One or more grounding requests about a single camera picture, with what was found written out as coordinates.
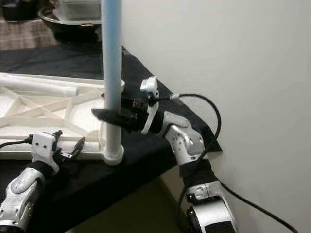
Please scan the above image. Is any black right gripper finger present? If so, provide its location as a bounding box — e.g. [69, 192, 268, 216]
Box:
[92, 109, 129, 128]

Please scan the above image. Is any cream plastic table top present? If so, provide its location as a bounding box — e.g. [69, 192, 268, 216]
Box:
[0, 72, 125, 166]

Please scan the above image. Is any black table cloth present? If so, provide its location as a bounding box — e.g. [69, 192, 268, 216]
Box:
[0, 44, 222, 233]

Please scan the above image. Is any black wok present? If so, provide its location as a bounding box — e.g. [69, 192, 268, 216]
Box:
[38, 9, 107, 42]

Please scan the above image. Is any patterned beige cloth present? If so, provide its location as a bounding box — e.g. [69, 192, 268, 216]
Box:
[0, 19, 59, 51]

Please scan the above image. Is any clear lidded plastic container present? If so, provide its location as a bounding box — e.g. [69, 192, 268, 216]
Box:
[56, 0, 103, 22]

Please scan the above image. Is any black bag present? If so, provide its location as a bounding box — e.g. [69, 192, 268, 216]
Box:
[2, 0, 44, 21]

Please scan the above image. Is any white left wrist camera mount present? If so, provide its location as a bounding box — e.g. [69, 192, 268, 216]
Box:
[31, 132, 61, 174]

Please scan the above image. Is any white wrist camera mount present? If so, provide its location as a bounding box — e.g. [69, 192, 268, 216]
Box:
[31, 132, 61, 174]
[138, 76, 161, 135]

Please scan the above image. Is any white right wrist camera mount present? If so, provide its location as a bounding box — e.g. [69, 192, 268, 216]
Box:
[138, 76, 161, 135]

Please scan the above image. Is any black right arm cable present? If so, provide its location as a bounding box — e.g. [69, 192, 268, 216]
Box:
[155, 92, 299, 233]

